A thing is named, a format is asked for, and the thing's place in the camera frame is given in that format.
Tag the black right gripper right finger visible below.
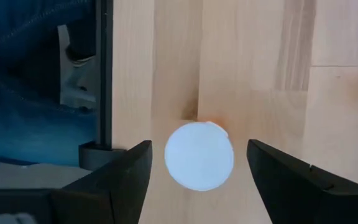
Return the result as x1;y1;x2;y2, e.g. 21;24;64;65
246;139;358;224

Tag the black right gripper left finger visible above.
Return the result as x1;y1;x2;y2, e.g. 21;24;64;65
50;139;154;224

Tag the large orange pill bottle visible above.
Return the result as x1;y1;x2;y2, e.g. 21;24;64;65
163;120;235;192

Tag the blue jeans fabric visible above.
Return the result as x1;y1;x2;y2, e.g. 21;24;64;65
0;0;101;166

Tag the grey frame foot bracket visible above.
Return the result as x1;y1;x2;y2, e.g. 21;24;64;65
78;141;127;171

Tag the black aluminium table frame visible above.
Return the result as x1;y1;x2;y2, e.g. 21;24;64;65
94;0;115;149

